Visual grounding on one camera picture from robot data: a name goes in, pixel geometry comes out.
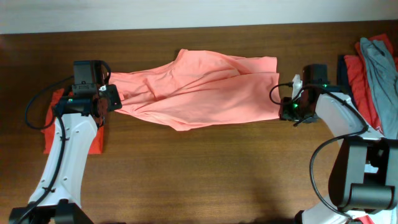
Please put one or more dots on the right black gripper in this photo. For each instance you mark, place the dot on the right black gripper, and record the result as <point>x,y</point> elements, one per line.
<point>285,112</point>

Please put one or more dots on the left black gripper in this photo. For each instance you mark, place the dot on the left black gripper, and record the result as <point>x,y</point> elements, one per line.
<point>111,91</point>

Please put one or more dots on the coral pink t-shirt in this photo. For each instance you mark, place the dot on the coral pink t-shirt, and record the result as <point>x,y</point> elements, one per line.
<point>201,88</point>

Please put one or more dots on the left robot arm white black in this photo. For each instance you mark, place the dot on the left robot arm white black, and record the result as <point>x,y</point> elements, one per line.
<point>78,115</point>

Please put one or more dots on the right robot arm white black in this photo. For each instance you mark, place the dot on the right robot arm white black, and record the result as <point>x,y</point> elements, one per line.
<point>362,186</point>

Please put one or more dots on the dark navy shirt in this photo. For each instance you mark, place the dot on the dark navy shirt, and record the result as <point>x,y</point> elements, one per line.
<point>342,75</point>

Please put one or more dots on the folded orange red printed shirt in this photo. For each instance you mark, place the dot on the folded orange red printed shirt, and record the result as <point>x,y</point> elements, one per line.
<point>97,144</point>

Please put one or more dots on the red t-shirt in pile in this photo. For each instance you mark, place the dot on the red t-shirt in pile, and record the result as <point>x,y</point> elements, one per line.
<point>358,81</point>

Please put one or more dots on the grey t-shirt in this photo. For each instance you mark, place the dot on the grey t-shirt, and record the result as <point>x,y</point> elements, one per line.
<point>382,78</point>

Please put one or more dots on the light blue grey shirt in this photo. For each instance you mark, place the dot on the light blue grey shirt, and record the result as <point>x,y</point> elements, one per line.
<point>382,217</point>

